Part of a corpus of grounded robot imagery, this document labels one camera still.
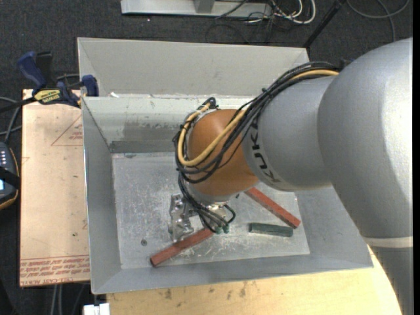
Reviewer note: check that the red-brown flat block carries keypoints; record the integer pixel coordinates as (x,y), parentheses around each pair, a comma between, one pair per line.
(178,247)
(275,209)

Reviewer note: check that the grey metal bin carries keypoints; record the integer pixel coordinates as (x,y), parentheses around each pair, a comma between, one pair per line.
(144,189)

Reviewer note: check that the brown cardboard board red print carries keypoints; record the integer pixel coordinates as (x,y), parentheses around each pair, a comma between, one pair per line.
(52,189)

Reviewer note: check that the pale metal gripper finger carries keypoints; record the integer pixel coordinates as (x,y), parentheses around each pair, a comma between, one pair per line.
(182,231)
(177,205)

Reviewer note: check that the dark green flat block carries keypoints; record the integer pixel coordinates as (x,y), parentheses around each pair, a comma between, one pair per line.
(270,230)

